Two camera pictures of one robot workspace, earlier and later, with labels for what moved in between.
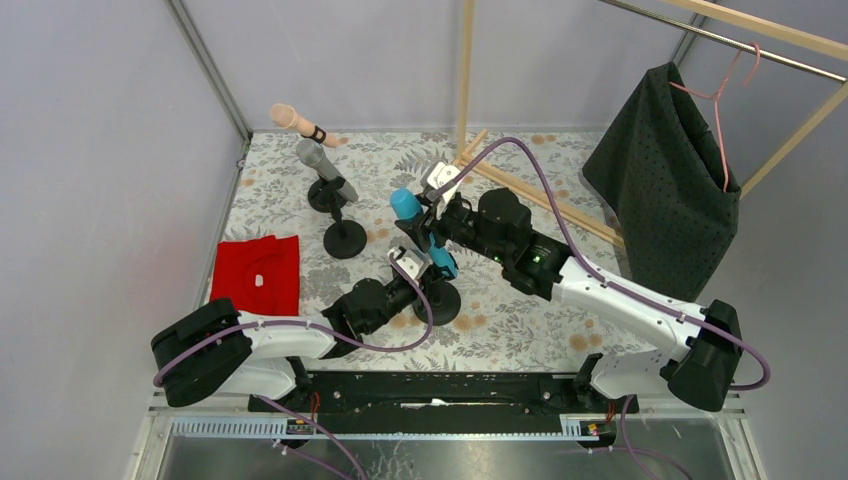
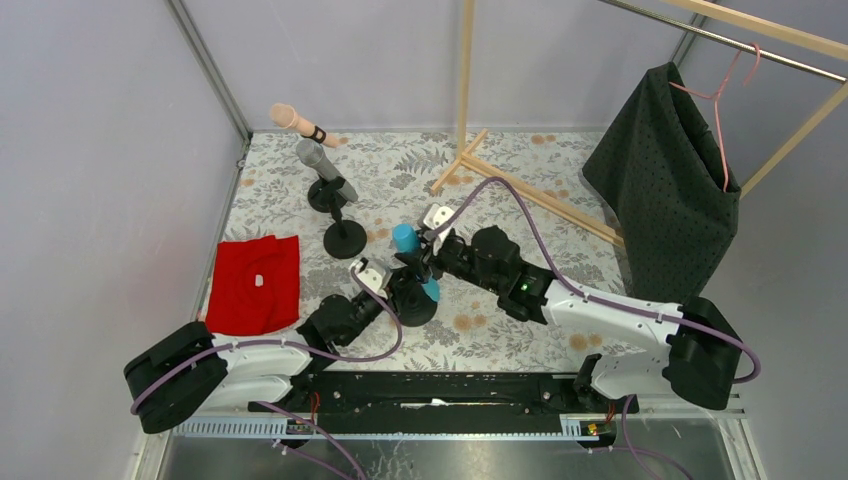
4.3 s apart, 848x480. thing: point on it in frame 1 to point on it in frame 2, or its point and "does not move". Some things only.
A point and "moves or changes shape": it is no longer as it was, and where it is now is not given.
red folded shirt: (260, 275) does not move
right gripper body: (433, 221) to (436, 254)
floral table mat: (334, 191) does not move
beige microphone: (284, 115) does not move
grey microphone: (312, 153) does not move
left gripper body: (416, 284) to (385, 290)
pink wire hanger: (716, 97) does not move
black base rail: (434, 402) does not move
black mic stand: (342, 239) does not move
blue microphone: (406, 203) to (406, 238)
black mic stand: (443, 297) moves or changes shape
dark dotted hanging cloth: (659, 161) does not move
